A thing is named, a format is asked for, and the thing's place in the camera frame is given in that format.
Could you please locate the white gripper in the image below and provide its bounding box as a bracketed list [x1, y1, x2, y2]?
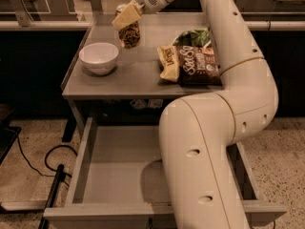
[112, 0, 168, 31]

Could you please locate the orange soda can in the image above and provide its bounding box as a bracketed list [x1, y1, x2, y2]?
[114, 3, 142, 50]

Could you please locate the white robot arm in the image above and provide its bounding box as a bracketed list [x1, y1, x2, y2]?
[135, 0, 278, 229]

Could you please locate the grey counter cabinet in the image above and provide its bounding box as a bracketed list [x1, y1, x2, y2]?
[61, 12, 262, 135]

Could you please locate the grey open drawer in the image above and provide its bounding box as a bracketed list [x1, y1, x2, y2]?
[43, 115, 288, 229]

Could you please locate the white ceramic bowl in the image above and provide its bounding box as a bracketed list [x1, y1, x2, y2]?
[79, 42, 119, 75]

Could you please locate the green snack bag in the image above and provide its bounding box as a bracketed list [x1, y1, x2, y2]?
[173, 28, 212, 48]

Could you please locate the brown yellow chip bag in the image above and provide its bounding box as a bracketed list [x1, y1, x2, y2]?
[157, 45, 221, 85]

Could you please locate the dark object at left edge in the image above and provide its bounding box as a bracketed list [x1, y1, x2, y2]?
[0, 103, 23, 165]

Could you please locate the black floor bar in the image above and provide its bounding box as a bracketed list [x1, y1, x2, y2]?
[38, 164, 64, 229]

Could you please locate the white horizontal rail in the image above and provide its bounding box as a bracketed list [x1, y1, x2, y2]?
[0, 21, 91, 31]

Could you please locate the black floor cable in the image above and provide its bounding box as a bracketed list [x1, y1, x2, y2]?
[3, 127, 79, 187]

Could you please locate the black drawer handle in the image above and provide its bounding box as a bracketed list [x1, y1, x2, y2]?
[148, 218, 154, 229]

